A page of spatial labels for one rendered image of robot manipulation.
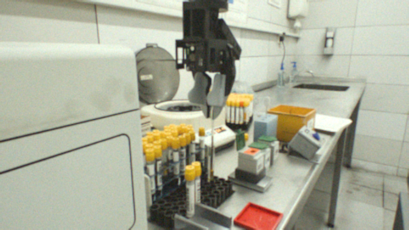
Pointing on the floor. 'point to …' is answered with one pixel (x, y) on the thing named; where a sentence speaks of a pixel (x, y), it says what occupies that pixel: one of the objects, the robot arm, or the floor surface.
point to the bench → (336, 111)
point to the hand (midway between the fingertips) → (212, 111)
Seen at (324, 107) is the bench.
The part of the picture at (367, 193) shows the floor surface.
